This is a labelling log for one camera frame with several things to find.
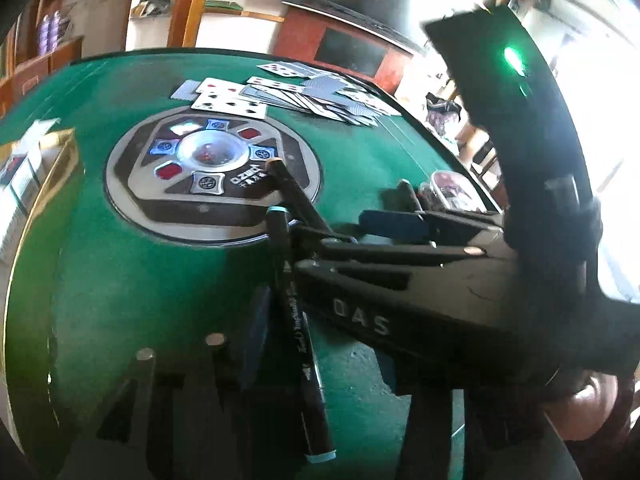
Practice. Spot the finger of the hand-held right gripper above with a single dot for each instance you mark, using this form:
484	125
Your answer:
395	225
380	260

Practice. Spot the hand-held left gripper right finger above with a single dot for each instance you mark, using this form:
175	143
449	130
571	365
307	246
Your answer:
425	435

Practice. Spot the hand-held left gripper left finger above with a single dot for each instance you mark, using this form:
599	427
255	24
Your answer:
257	335

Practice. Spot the black marker light-blue cap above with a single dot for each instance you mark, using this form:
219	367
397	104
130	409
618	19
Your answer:
295	320

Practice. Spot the cartoon print pencil case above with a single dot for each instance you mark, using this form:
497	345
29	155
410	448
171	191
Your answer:
450	190

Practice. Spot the black marker orange cap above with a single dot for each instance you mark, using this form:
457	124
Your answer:
295	195

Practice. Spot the gold rimmed white tray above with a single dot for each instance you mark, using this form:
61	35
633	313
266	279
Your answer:
62	160

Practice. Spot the plain white box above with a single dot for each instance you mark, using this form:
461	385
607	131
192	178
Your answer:
12	230

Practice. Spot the blue white medicine box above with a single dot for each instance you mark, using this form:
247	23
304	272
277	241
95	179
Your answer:
22	180

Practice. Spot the long white carton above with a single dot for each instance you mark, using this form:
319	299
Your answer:
42	132

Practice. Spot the person's right hand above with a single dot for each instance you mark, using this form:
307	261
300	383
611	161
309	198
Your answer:
590	410

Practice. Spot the wooden chair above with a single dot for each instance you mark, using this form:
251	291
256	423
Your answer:
477	155

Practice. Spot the pile of clothes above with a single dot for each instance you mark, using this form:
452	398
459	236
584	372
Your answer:
442	112

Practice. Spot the round dice control panel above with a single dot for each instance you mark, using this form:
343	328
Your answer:
200	210

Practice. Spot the pile of playing cards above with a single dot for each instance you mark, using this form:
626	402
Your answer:
300	95

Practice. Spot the red wooden television cabinet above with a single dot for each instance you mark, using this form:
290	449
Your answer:
300	40

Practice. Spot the green flat box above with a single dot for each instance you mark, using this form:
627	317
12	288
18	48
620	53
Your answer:
225	6

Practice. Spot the grey black pouch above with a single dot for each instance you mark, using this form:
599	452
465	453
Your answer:
152	2

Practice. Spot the wooden low cabinet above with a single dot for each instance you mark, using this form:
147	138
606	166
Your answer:
45	75

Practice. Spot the purple spray can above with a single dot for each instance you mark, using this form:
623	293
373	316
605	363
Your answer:
46	32
61	30

